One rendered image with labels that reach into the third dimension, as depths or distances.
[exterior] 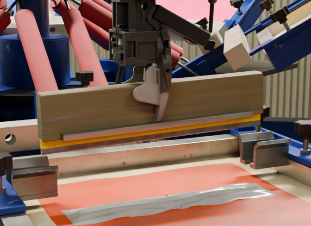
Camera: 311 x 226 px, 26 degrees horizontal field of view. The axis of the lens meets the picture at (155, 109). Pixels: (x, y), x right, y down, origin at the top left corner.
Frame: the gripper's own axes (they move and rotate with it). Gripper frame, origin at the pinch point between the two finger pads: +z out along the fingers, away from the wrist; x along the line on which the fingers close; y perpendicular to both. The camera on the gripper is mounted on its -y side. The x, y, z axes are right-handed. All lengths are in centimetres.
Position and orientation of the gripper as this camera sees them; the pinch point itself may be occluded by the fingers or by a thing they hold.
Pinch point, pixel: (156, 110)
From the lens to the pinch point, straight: 114.2
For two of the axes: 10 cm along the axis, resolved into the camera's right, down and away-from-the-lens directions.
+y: -9.1, 0.8, -4.0
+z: 0.0, 9.8, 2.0
